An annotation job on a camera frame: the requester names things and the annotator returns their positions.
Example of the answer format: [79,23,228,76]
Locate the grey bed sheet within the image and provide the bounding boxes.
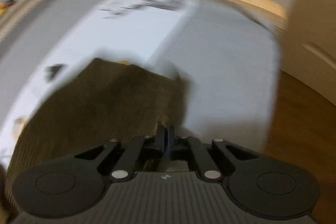
[144,0,280,151]

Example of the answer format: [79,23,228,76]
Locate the dark olive corduroy pants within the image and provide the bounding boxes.
[3,59,189,214]

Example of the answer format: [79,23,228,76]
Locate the white printed deer mat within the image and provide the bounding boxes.
[1,0,199,167]

